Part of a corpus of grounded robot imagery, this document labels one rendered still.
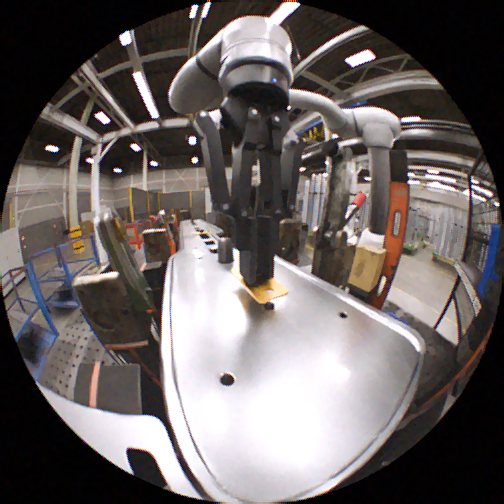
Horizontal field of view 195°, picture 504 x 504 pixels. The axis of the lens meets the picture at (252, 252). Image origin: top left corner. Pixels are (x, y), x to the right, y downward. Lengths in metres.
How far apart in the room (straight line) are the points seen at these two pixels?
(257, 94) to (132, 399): 0.29
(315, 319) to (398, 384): 0.10
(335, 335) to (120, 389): 0.20
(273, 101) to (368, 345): 0.25
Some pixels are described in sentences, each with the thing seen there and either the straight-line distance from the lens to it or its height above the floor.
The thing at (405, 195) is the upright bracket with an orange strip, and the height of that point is 1.14.
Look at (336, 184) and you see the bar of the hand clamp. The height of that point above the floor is 1.15.
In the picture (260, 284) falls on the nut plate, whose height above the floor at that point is 1.02.
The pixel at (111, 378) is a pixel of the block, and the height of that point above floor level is 0.98.
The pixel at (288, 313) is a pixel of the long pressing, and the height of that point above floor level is 1.00.
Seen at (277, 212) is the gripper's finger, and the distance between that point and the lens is 0.16.
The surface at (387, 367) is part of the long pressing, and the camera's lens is 0.15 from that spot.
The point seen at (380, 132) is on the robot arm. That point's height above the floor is 1.43.
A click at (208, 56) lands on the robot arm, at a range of 0.30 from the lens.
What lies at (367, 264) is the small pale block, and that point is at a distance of 0.20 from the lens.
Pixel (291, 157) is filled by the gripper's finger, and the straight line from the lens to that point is 0.18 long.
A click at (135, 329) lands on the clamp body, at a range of 0.24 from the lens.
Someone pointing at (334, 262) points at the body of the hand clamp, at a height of 1.02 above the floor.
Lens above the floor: 1.11
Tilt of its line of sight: 18 degrees down
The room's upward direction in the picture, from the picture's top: straight up
